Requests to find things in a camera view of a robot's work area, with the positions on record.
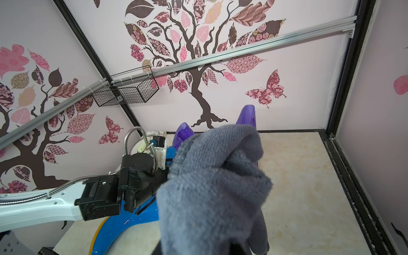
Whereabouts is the floral tray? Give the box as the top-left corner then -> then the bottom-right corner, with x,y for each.
145,131 -> 167,137

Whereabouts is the purple boot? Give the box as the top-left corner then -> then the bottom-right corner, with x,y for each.
236,105 -> 256,128
172,122 -> 194,150

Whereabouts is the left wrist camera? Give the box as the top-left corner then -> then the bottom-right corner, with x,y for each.
131,136 -> 167,170

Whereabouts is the black wire basket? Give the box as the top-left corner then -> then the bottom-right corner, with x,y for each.
92,65 -> 159,107

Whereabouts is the aluminium rail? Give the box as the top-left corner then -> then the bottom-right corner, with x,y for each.
1,79 -> 109,149
108,15 -> 358,85

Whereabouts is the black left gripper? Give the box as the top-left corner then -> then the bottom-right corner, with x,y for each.
74,154 -> 169,221

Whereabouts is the aluminium rail left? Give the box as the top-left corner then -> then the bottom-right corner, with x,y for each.
1,79 -> 109,149

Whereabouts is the grey cloth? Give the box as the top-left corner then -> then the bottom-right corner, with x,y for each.
154,125 -> 273,255

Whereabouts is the left flexible metal conduit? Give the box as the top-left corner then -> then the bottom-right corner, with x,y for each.
1,126 -> 158,206

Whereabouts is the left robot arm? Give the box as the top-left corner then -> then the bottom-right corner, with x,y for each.
1,154 -> 168,232

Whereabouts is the blue boot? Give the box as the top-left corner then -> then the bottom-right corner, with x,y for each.
88,196 -> 159,255
166,146 -> 177,162

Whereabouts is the aluminium rail back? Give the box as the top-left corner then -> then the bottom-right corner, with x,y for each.
108,15 -> 358,85

